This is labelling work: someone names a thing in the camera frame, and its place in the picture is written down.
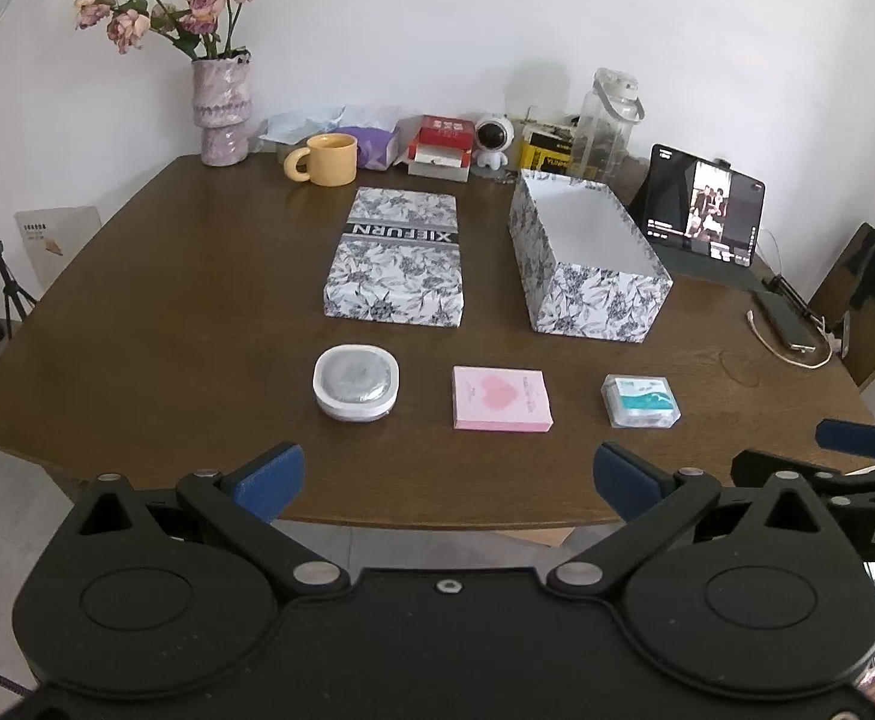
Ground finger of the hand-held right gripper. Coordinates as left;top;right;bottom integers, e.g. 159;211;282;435
816;418;875;463
729;448;875;502

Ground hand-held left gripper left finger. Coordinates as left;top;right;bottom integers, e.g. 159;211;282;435
70;442;352;605

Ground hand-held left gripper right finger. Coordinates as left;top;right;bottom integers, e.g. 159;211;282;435
546;442;832;602

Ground small clear blue box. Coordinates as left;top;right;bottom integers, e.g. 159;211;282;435
600;373;684;428

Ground white round compact case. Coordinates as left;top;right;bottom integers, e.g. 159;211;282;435
312;343;401;421

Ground pink box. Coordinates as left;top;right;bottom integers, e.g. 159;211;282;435
452;365;554;432

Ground floral printed box lid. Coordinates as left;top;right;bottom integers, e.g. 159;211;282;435
323;186;467;329

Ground wooden chair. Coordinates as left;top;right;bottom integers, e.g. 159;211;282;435
808;223;875;391

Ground black folding stick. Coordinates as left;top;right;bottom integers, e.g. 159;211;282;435
763;274;828;323

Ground brown wooden desk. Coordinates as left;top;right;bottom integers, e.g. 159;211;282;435
0;154;875;530

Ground dark grey tablet case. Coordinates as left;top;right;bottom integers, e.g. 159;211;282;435
628;157;772;290

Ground black tablet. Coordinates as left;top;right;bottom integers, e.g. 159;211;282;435
643;144;766;269

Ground yellow mug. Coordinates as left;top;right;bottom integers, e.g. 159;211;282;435
283;133;359;187

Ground white board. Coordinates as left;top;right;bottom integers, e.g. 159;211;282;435
15;206;103;286

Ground yellow and black box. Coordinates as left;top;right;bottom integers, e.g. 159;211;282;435
519;120;581;173

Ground purple tissue box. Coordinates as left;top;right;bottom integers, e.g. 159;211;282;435
336;124;402;170

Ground clear water jug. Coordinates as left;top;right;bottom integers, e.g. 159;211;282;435
570;67;644;185

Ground white and red box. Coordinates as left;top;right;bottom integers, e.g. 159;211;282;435
407;142;474;182

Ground pink dried flowers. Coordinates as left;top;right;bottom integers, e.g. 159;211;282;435
73;0;266;61

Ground white charging cable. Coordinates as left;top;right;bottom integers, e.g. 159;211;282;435
746;309;839;370

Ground white robot-shaped camera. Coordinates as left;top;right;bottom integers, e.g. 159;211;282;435
473;114;515;170

